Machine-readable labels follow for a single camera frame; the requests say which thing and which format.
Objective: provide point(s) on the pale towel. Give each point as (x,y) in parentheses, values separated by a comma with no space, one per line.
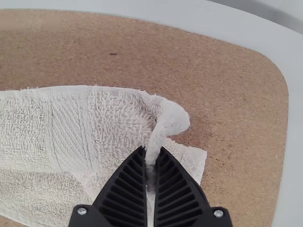
(71,132)

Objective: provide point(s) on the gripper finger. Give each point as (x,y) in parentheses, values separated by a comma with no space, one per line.
(175,189)
(123,189)

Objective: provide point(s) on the cork mat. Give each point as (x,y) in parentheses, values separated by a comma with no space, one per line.
(165,59)

